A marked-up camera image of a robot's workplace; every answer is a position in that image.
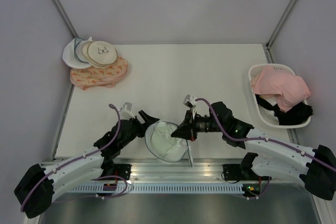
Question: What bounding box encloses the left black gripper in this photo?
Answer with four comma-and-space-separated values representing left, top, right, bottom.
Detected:
119, 110, 163, 149

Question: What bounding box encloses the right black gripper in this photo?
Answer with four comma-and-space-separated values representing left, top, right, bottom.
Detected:
171, 108, 224, 141

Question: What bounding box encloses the white mesh laundry bag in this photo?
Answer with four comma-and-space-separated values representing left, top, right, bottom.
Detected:
144, 121, 194, 167

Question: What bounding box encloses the pale green bra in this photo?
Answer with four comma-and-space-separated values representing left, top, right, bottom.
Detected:
150, 122, 185, 163

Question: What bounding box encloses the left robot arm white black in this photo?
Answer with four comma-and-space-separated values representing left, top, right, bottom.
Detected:
14, 110, 158, 219

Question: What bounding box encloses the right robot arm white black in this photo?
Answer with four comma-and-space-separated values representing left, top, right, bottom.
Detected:
171, 101, 335, 200

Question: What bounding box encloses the pink patterned laundry bag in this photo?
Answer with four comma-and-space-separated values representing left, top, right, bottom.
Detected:
70, 57, 129, 90

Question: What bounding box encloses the beige bag with bra drawing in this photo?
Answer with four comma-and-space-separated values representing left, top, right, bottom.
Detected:
80, 41, 118, 68

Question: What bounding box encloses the white plastic laundry basket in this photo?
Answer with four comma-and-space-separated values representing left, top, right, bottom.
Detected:
248, 63, 312, 129

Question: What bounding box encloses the white blue-trimmed mesh bag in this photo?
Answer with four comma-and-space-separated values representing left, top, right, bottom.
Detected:
62, 37, 92, 69

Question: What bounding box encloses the pink bra in basket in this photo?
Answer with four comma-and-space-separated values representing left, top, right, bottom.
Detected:
250, 65, 311, 112

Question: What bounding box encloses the black garment in basket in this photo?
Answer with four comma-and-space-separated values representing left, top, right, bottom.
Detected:
255, 94, 313, 126

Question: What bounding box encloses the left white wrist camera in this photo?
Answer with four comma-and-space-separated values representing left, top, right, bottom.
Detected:
120, 102, 135, 118

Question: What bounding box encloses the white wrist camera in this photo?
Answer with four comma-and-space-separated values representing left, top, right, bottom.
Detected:
183, 94, 197, 117
120, 102, 135, 118

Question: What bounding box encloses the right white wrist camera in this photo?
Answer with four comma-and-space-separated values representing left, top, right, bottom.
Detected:
183, 94, 197, 117

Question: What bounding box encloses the aluminium mounting rail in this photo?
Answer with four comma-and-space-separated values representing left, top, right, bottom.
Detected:
114, 158, 242, 183

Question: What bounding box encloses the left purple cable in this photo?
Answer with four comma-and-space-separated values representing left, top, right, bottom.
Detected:
20, 103, 129, 212

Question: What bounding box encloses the purple cable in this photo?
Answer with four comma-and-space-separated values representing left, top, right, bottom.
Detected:
194, 97, 336, 172
20, 103, 129, 212

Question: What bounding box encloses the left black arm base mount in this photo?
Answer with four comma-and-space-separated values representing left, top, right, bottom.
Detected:
100, 164, 132, 180

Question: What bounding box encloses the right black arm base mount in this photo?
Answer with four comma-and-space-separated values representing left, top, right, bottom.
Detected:
221, 164, 268, 184

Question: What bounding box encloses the white slotted cable duct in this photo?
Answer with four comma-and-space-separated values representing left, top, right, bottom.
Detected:
69, 182, 244, 194

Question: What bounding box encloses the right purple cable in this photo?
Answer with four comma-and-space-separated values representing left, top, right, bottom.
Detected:
194, 97, 336, 172

